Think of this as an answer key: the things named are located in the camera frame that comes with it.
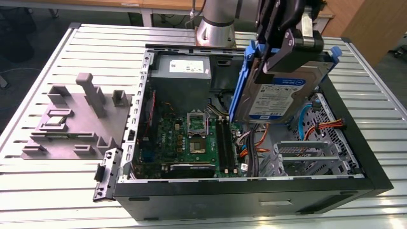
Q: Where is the orange wire bundle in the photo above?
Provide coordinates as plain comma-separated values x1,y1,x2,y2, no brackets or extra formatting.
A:
236,123,271,158

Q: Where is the dark office chair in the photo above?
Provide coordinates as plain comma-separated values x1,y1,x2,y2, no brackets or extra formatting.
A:
0,9,36,62

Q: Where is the CPU socket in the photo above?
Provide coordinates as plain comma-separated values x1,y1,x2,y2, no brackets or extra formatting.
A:
188,138,210,156

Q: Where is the green motherboard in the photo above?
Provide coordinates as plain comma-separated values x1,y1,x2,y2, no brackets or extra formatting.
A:
132,108,252,179

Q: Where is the black open PC case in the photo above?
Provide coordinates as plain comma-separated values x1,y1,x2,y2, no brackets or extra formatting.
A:
112,43,395,221

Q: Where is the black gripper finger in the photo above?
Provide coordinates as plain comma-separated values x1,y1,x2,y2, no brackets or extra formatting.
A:
256,0,278,67
254,0,326,83

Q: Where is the metal socket cover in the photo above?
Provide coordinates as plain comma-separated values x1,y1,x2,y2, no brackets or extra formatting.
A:
186,109,210,138

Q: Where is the grey metal retainer bracket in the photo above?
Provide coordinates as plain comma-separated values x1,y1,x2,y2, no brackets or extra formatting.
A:
92,147,124,203

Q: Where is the blue data wire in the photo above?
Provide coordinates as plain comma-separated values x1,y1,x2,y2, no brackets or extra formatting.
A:
299,94,322,141

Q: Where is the grey parts rack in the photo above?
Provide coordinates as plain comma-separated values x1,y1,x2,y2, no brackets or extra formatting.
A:
19,73,136,161

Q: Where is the green RAM stick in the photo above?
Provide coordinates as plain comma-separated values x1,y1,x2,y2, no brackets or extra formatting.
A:
43,133,80,140

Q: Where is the yellow black wire bundle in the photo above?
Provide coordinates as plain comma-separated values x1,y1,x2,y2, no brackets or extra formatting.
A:
204,103,231,118

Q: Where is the black cable bundle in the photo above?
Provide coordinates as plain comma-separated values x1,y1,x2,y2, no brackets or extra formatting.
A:
247,123,259,177

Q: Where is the grey power supply unit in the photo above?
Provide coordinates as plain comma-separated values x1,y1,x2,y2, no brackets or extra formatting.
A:
150,55,212,114

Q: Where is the metal disk bay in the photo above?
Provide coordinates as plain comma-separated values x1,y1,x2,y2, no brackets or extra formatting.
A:
271,140,353,177

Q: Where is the silver CPU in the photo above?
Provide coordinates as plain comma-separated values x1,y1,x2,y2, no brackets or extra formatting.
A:
46,116,68,127

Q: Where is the wooden desk white frame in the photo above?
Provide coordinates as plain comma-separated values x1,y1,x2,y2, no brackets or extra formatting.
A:
38,0,336,36

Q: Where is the black graphics card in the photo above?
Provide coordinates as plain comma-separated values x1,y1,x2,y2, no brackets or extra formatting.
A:
160,163,218,179

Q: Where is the thin cable with plug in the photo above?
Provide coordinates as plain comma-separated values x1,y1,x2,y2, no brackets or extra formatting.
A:
186,0,204,26

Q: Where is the orange red power wire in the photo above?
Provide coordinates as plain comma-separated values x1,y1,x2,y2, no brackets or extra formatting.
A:
303,118,347,142

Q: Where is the hard disk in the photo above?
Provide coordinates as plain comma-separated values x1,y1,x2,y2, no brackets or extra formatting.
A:
228,40,343,125

